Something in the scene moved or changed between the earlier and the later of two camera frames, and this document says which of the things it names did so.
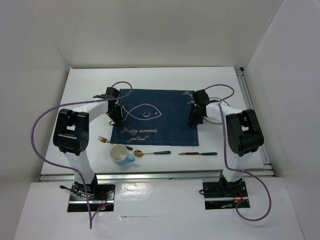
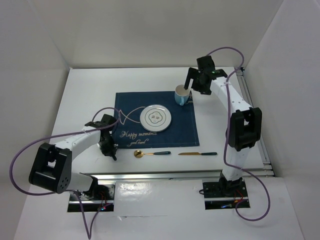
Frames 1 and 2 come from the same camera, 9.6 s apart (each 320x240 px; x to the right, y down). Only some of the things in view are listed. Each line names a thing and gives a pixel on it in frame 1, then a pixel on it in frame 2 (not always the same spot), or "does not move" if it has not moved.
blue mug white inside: [119, 155] to [181, 95]
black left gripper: [119, 119] to [112, 147]
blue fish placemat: [154, 117] does not move
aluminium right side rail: [242, 78] does not move
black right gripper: [192, 120] to [193, 73]
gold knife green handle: [199, 153] does not move
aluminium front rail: [155, 177] does not move
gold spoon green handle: [139, 153] does not move
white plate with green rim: [215, 121] to [155, 118]
